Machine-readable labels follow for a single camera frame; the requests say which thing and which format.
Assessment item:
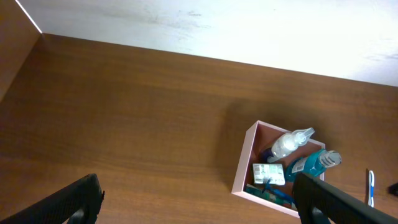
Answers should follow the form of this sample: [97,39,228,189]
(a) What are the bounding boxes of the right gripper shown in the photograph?
[388,183,398,197]

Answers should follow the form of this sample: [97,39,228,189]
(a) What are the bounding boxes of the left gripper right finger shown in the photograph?
[293,173,397,224]

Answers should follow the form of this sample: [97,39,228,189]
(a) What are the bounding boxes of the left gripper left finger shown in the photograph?
[1,174,104,223]

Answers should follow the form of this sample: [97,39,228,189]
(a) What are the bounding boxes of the blue white toothbrush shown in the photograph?
[368,170,375,207]

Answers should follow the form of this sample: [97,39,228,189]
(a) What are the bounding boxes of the teal mouthwash bottle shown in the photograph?
[284,149,342,182]

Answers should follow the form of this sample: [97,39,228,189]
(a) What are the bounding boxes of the blue disposable razor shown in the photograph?
[262,179,294,203]

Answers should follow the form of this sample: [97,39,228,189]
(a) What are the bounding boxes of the clear pump soap bottle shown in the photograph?
[260,128,315,163]

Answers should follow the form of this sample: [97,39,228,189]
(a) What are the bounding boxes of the green white soap box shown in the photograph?
[252,164,285,185]

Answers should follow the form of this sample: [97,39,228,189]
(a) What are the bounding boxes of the Colgate toothpaste tube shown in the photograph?
[245,184,297,210]

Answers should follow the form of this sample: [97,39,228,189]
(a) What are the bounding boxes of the white cardboard box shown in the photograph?
[231,121,325,218]

